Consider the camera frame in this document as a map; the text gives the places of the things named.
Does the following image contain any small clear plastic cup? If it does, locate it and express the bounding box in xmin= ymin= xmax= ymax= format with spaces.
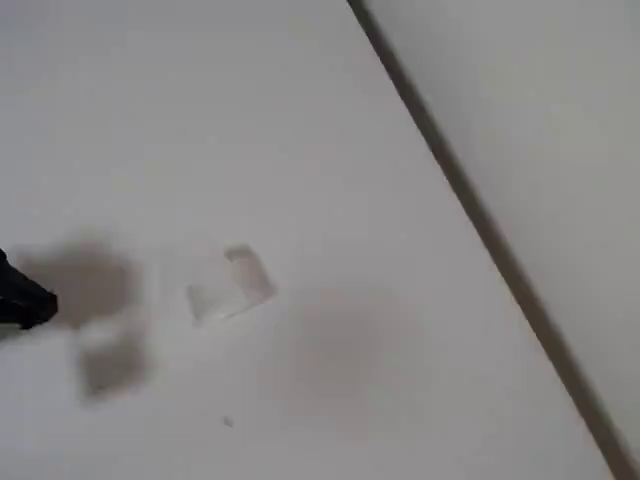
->
xmin=184 ymin=243 xmax=278 ymax=327

